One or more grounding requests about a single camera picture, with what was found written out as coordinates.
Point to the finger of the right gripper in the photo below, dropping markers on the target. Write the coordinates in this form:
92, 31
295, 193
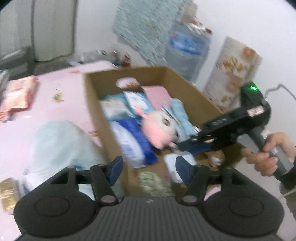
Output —
213, 146
192, 144

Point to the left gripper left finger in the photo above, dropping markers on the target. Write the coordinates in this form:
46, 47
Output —
101, 179

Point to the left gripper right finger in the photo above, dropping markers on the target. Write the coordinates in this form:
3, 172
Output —
197, 178

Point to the pink white plush doll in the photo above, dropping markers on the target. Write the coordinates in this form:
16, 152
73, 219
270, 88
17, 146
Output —
159, 128

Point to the gold snack packet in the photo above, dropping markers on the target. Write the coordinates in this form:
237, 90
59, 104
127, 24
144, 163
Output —
10, 195

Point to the blue checkered cloth bundle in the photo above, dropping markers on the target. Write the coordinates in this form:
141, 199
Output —
184, 127

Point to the blue white tissue pack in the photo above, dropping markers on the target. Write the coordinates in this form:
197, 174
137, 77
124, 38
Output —
133, 143

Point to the person's right hand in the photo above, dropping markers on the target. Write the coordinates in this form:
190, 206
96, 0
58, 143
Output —
263, 162

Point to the brown cardboard box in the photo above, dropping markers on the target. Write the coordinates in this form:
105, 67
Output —
115, 94

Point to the pink notebook pouch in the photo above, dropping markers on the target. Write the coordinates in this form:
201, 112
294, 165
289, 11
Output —
157, 96

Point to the white plastic bag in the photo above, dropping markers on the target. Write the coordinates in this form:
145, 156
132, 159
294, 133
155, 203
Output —
56, 145

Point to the printed appliance carton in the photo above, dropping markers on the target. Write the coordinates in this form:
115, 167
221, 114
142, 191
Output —
236, 66

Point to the blue water jug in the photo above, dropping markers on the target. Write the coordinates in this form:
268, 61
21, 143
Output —
187, 49

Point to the pink wet wipes pack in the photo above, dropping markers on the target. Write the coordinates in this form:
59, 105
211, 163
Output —
18, 96

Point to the teal patterned fabric hanging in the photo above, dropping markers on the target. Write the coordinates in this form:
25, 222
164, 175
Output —
145, 25

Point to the black box by curtain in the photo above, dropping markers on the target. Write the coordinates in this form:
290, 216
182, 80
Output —
19, 63

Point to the grey curtain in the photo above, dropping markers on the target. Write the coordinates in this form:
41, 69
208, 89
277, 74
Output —
47, 27

